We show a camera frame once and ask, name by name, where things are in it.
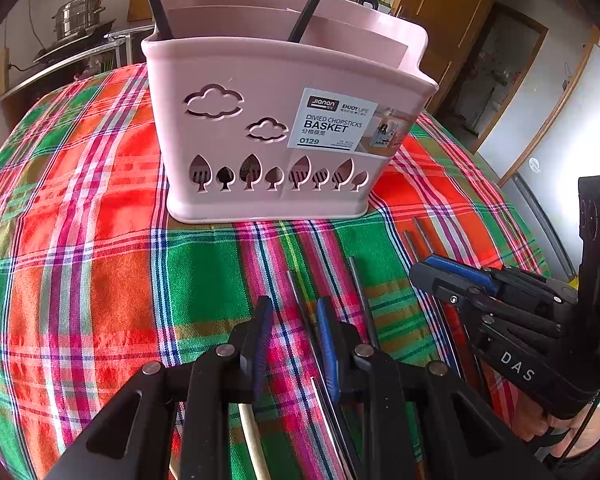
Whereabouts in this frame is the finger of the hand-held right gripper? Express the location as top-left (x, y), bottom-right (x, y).
top-left (410, 262), bottom-right (577, 334)
top-left (424, 254), bottom-right (579, 307)

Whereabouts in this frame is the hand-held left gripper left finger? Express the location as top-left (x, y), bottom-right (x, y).
top-left (42, 296), bottom-right (274, 480)

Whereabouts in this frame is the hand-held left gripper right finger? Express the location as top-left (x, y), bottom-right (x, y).
top-left (316, 297), bottom-right (556, 480)

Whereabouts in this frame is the pink plastic chopstick basket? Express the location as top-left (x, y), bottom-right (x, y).
top-left (141, 0), bottom-right (439, 223)

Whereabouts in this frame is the person's right hand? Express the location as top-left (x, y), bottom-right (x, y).
top-left (545, 407), bottom-right (600, 463)

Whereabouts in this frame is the beige wooden chopstick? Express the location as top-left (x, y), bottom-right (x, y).
top-left (237, 402), bottom-right (272, 480)

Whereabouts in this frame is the plaid tablecloth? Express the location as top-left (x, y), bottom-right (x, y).
top-left (0, 62), bottom-right (581, 480)

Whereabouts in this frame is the wooden door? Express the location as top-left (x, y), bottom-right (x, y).
top-left (392, 0), bottom-right (511, 106)

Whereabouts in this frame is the metal shelf table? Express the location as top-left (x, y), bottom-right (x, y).
top-left (104, 22), bottom-right (156, 68)

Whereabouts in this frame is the low metal stand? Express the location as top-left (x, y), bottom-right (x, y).
top-left (0, 35), bottom-right (131, 103)

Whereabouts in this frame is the black induction cooker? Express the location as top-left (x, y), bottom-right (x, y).
top-left (32, 19), bottom-right (117, 65)

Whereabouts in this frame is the stainless steamer pot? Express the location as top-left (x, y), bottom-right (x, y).
top-left (51, 0), bottom-right (110, 42)

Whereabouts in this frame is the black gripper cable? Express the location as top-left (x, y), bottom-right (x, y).
top-left (567, 390), bottom-right (600, 461)

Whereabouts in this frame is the wooden door frame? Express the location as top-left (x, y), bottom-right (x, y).
top-left (427, 2), bottom-right (600, 183)

